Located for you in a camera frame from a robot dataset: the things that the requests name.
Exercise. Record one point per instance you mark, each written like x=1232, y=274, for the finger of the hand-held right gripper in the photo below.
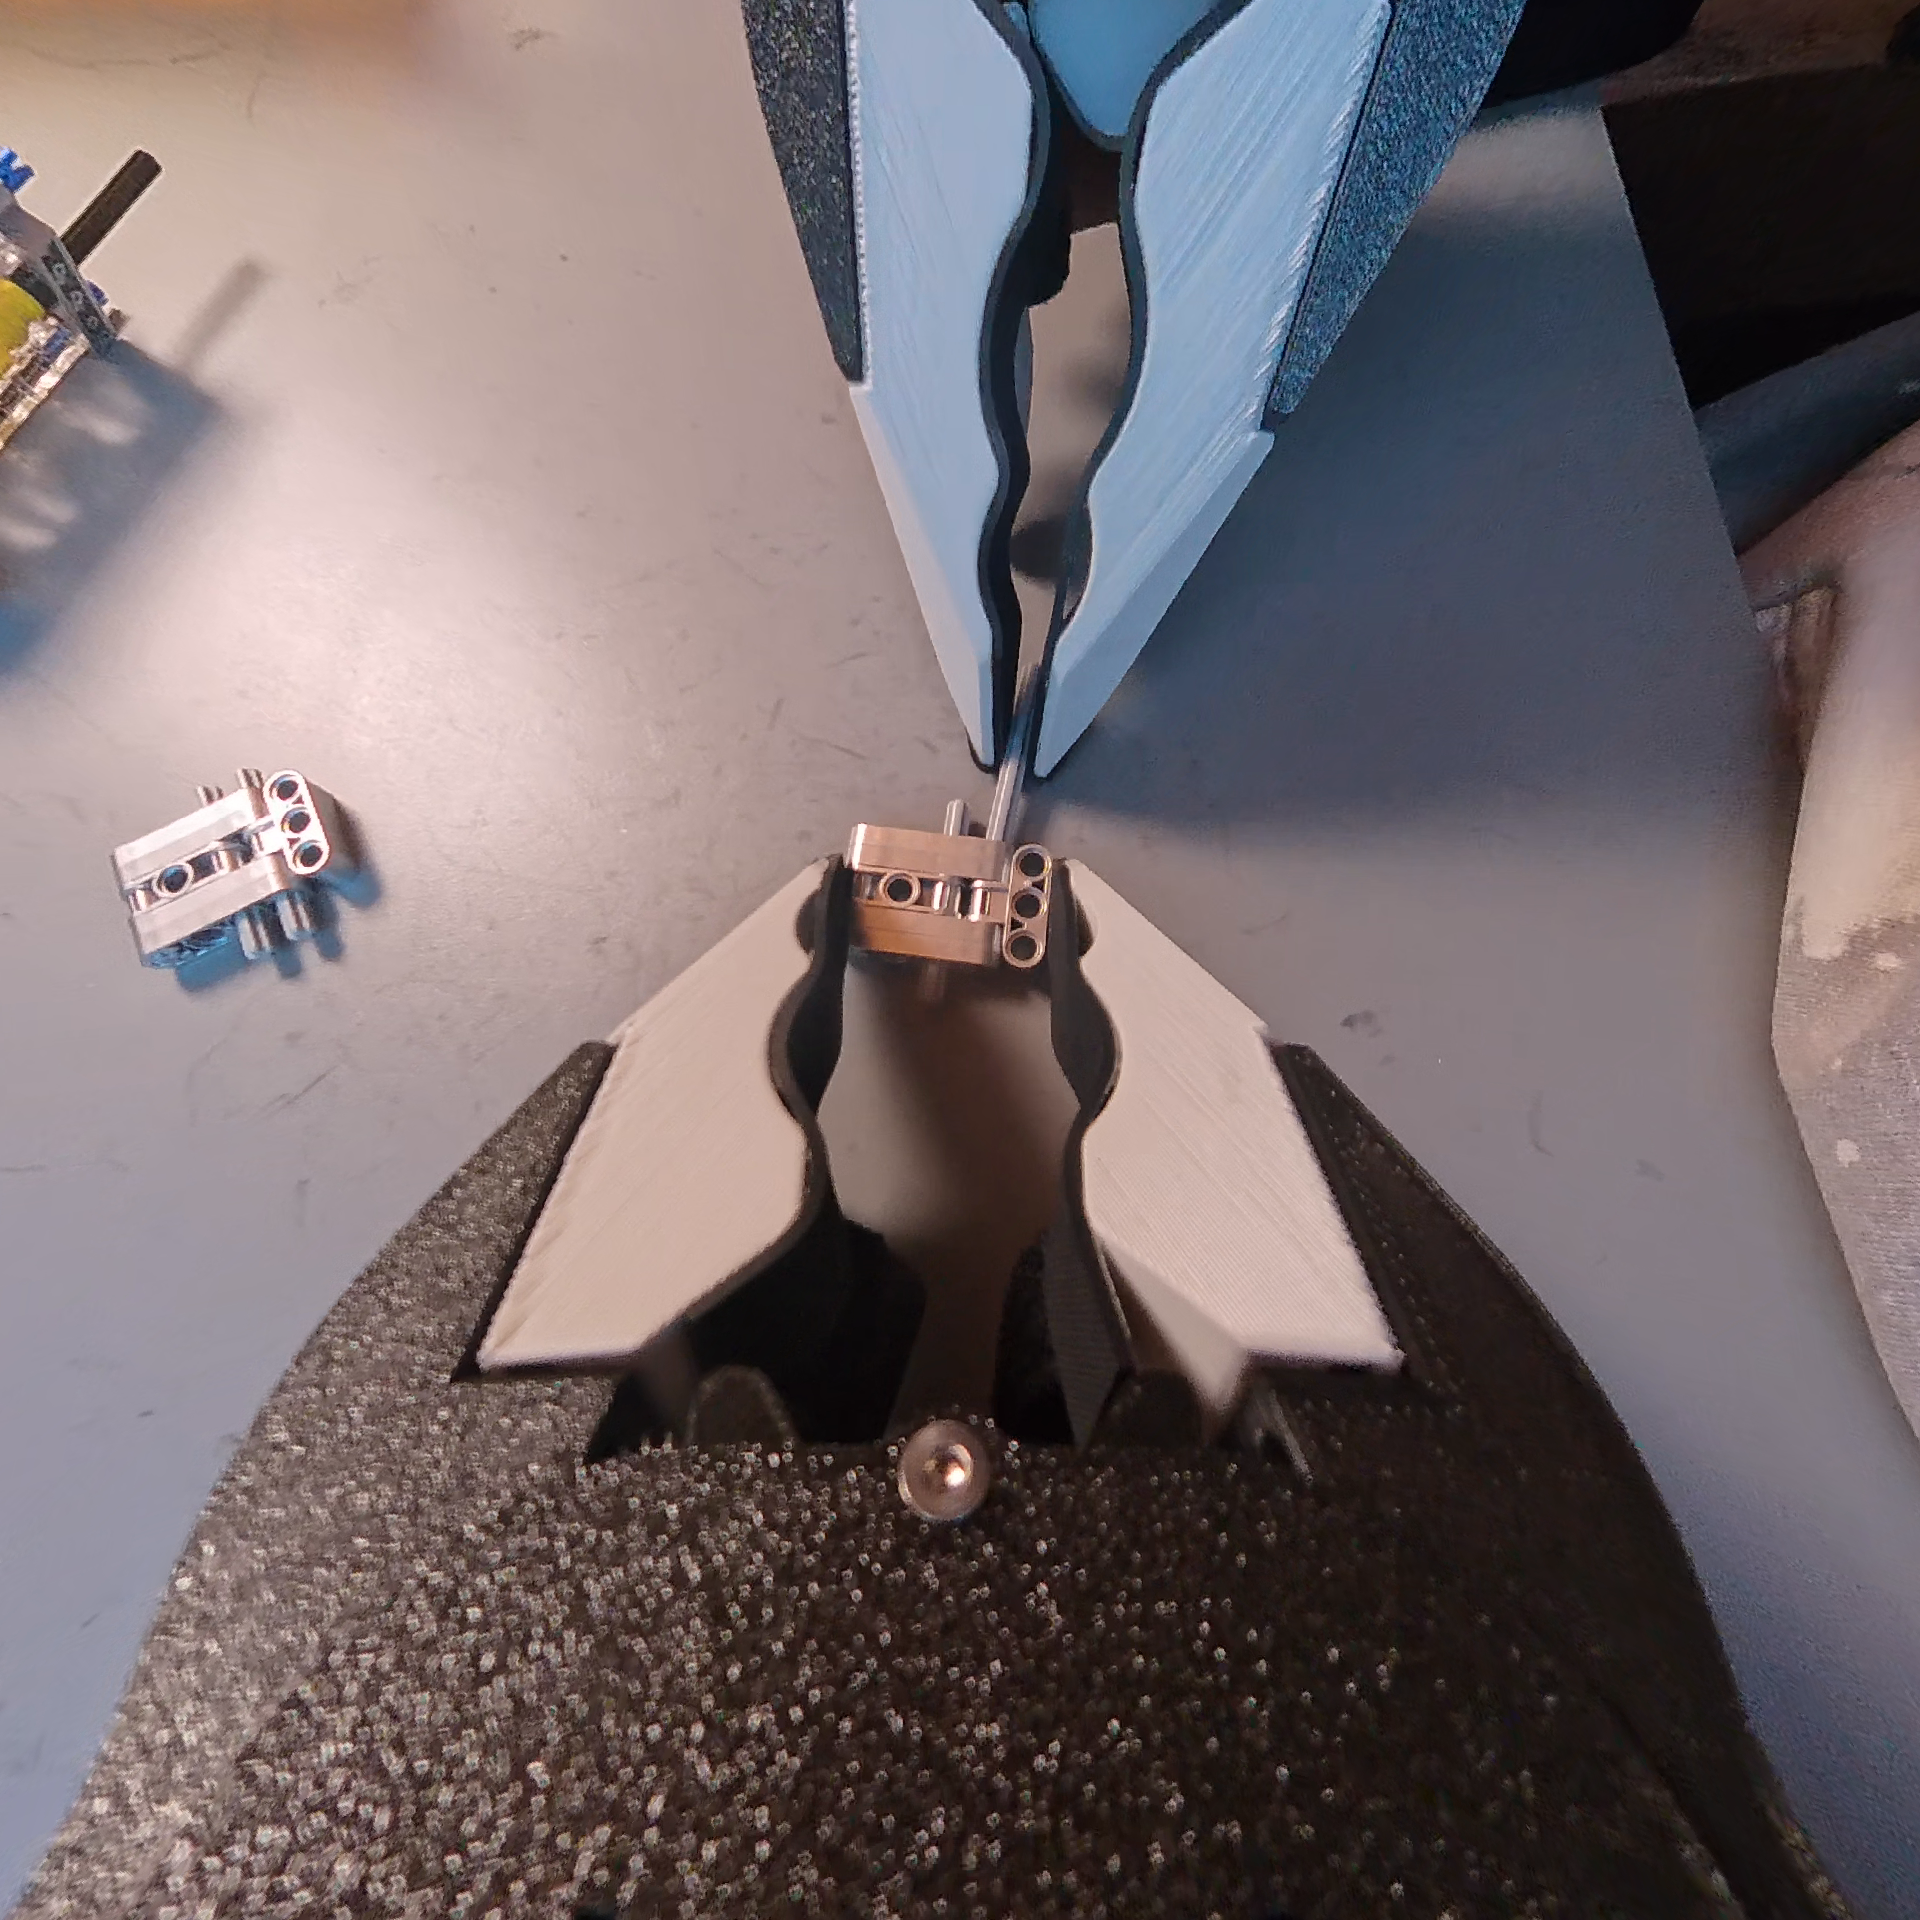
x=930, y=225
x=1231, y=225

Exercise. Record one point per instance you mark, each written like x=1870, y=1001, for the chrome T-shaped connector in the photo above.
x=1030, y=907

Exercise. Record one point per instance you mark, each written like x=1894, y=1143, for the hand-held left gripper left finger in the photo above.
x=661, y=1185

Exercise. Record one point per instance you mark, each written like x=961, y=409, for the clear engine block model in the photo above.
x=44, y=299

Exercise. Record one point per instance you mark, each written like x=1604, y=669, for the chrome beam assembly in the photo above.
x=210, y=868

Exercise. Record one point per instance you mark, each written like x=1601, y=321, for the chrome two-hole beam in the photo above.
x=902, y=889

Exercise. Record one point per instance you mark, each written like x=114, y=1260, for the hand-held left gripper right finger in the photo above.
x=1231, y=1201

